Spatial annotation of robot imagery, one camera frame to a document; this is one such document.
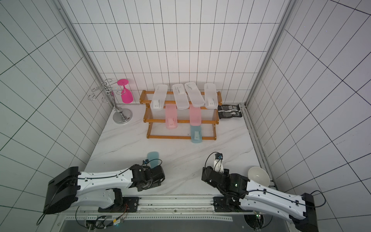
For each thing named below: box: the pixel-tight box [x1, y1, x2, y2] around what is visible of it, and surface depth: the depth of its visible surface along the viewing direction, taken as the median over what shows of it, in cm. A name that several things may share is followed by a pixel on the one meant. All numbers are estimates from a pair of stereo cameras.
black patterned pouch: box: [217, 104, 243, 120], surface depth 115 cm
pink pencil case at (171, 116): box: [165, 103, 178, 130], surface depth 89 cm
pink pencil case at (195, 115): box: [189, 103, 202, 127], surface depth 90 cm
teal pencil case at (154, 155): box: [146, 151, 160, 169], surface depth 93 cm
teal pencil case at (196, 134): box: [190, 125, 203, 144], surface depth 98 cm
